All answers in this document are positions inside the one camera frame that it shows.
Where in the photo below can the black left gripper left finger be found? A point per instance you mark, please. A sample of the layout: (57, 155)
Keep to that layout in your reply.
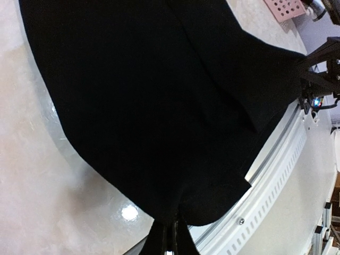
(159, 240)

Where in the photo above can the black t-shirt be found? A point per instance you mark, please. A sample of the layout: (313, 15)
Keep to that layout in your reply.
(169, 101)

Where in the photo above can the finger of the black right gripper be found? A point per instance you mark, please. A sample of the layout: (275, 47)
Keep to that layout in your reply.
(326, 52)
(322, 84)

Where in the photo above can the front aluminium rail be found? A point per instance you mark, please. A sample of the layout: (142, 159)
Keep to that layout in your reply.
(268, 176)

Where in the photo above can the pink plastic laundry basket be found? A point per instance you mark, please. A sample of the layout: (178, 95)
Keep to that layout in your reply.
(284, 10)

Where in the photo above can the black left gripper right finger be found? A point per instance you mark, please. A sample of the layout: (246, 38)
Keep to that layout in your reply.
(183, 242)

